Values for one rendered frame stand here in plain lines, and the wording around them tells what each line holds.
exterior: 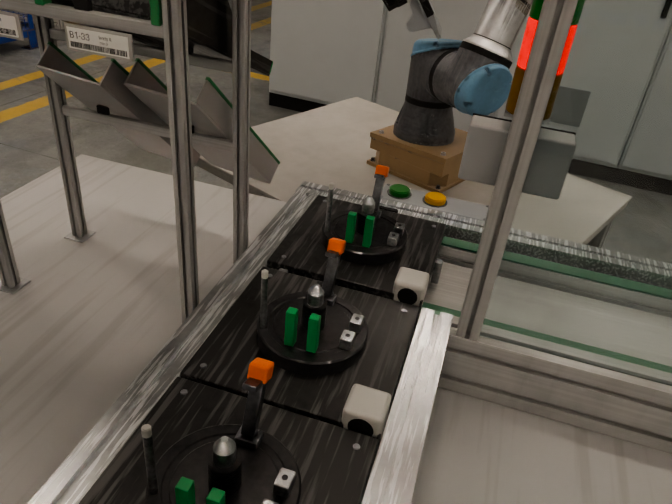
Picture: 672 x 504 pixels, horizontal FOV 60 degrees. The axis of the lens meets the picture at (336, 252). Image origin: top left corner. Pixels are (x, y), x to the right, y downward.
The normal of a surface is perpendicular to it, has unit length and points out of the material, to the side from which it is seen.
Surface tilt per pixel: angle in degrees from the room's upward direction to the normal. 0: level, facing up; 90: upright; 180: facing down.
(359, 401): 0
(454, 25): 90
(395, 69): 90
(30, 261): 0
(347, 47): 90
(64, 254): 0
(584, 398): 90
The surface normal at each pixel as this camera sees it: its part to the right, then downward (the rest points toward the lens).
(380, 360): 0.09, -0.84
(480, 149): -0.29, 0.50
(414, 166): -0.66, 0.36
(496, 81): 0.40, 0.60
